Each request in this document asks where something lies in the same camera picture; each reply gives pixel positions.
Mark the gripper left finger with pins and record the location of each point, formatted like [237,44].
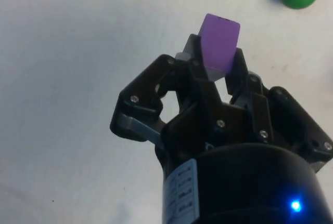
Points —
[145,91]

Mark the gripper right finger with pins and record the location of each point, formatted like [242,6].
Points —
[283,120]

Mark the purple triangular block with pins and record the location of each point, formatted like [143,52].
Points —
[218,42]

